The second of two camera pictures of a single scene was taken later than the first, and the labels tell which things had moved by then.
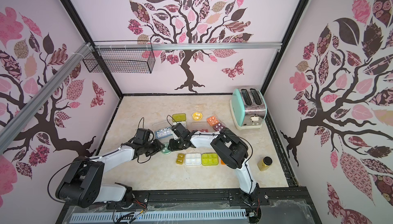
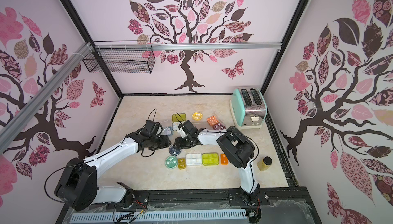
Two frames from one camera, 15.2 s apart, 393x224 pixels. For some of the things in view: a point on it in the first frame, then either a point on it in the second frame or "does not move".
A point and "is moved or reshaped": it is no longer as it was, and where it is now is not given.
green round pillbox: x=165 y=150 → x=171 y=162
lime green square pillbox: x=210 y=159 does not move
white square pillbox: x=193 y=159 does not move
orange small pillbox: x=212 y=120 does not move
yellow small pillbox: x=180 y=158 is moved or reshaped
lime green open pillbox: x=179 y=118 does not move
